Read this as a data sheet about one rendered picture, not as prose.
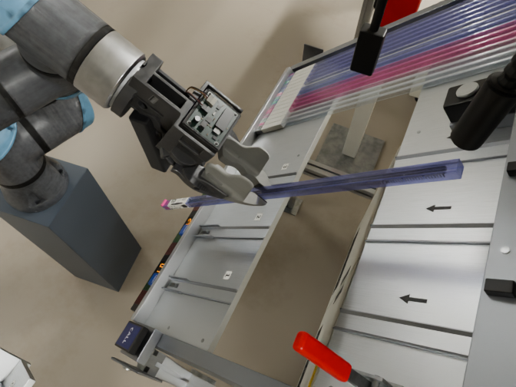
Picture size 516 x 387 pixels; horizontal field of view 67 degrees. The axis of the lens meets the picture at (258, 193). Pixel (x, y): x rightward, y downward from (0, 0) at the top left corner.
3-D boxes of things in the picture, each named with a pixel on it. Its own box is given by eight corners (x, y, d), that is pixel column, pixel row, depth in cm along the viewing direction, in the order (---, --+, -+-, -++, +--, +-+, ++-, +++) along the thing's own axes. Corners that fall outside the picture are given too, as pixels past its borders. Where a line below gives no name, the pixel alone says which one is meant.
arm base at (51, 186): (-6, 202, 97) (-32, 181, 89) (30, 155, 104) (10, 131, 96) (46, 220, 95) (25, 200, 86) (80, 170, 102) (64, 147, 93)
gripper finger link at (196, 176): (220, 205, 47) (161, 157, 45) (215, 208, 48) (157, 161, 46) (239, 176, 49) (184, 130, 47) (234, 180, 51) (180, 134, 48)
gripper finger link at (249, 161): (290, 185, 47) (228, 140, 44) (266, 196, 52) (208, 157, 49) (299, 164, 49) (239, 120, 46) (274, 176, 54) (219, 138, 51)
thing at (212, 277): (153, 332, 67) (139, 323, 66) (300, 81, 97) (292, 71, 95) (218, 359, 53) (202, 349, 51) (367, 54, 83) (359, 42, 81)
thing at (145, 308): (161, 337, 69) (130, 319, 66) (302, 90, 99) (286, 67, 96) (164, 339, 68) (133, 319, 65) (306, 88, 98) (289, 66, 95)
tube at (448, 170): (166, 210, 70) (161, 206, 70) (170, 203, 71) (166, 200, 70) (461, 179, 32) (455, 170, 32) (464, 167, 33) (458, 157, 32)
